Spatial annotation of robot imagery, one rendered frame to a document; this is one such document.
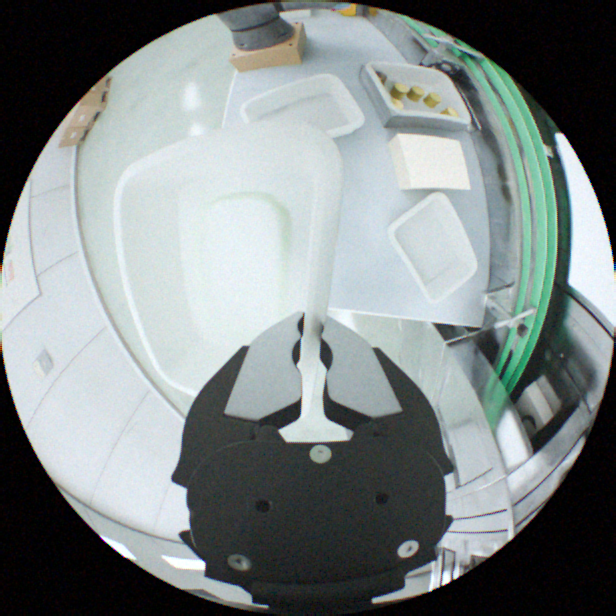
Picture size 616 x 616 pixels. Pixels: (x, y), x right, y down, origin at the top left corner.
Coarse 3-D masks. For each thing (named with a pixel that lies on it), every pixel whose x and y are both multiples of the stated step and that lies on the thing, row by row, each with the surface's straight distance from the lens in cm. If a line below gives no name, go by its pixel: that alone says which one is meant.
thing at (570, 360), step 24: (528, 96) 81; (552, 144) 75; (552, 168) 75; (552, 288) 77; (552, 312) 80; (576, 312) 74; (552, 336) 82; (576, 336) 76; (600, 336) 72; (528, 360) 91; (552, 360) 83; (576, 360) 78; (600, 360) 74; (528, 384) 94; (552, 384) 85; (576, 384) 81; (600, 384) 76; (552, 408) 88; (552, 432) 91
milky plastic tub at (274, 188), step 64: (256, 128) 11; (128, 192) 19; (192, 192) 21; (256, 192) 17; (320, 192) 9; (128, 256) 19; (192, 256) 22; (256, 256) 18; (320, 256) 9; (192, 320) 26; (256, 320) 21; (320, 320) 11; (192, 384) 23
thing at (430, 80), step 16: (368, 64) 54; (384, 64) 56; (400, 64) 58; (400, 80) 62; (416, 80) 64; (432, 80) 66; (448, 80) 63; (384, 96) 47; (448, 96) 63; (400, 112) 46; (416, 112) 48; (432, 112) 60; (464, 112) 59
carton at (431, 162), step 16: (400, 144) 44; (416, 144) 46; (432, 144) 48; (448, 144) 51; (400, 160) 46; (416, 160) 44; (432, 160) 46; (448, 160) 49; (400, 176) 47; (416, 176) 44; (432, 176) 45; (448, 176) 48; (464, 176) 51
